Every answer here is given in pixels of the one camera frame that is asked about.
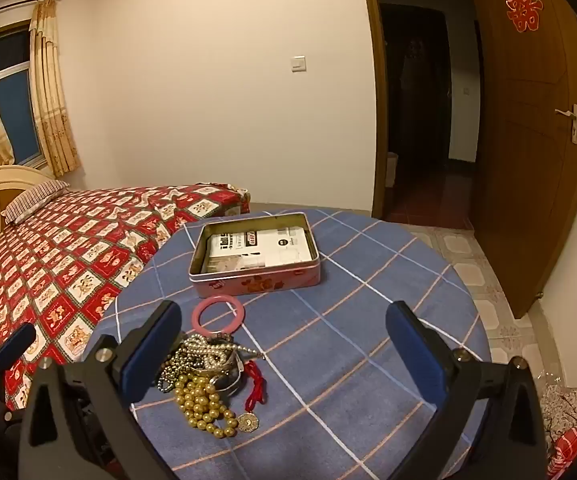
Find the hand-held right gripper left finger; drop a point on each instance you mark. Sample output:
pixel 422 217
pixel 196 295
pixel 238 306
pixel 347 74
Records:
pixel 151 355

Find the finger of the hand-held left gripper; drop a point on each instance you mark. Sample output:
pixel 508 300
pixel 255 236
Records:
pixel 16 344

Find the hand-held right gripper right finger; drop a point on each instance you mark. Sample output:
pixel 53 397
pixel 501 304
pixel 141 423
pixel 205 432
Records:
pixel 413 355

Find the pink bangle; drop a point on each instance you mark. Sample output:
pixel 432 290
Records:
pixel 195 316

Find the silver bangle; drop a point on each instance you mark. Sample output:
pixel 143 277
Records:
pixel 226 377

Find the pink tin box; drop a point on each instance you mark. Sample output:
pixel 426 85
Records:
pixel 248 285

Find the blue plaid tablecloth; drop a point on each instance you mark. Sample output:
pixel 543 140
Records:
pixel 343 335

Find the red printed bed blanket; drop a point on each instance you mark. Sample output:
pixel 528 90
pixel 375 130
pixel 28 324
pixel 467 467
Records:
pixel 68 250

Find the striped pillow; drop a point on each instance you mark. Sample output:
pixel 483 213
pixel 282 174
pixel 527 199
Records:
pixel 33 200

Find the printed paper sheet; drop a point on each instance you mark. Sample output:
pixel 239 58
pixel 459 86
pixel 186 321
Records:
pixel 268 245

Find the red plaid cloth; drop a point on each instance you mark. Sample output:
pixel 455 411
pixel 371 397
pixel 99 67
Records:
pixel 571 450

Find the pale waste bin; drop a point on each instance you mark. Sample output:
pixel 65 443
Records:
pixel 392 169

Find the brown wooden door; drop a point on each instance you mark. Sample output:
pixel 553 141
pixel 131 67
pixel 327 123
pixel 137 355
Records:
pixel 528 160

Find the window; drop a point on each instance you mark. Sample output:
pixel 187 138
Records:
pixel 13 105

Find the dark curtain rod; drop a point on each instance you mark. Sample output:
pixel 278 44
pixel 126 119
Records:
pixel 23 2

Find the red paper door decoration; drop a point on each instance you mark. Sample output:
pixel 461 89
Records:
pixel 521 5

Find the brown door frame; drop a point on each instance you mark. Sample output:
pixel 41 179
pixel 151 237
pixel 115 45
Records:
pixel 376 110

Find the white light switch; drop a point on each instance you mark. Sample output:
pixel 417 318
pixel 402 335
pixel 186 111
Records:
pixel 299 63

